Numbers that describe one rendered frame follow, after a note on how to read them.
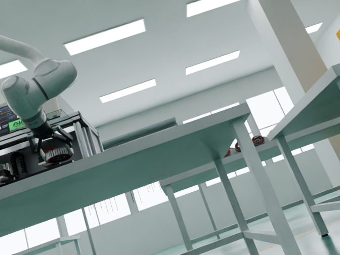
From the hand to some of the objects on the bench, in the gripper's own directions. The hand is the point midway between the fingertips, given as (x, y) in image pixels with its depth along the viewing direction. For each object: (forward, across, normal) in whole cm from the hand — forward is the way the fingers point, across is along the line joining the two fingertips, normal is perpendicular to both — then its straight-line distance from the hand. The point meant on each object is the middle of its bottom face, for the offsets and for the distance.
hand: (58, 154), depth 149 cm
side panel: (+52, +7, +21) cm, 57 cm away
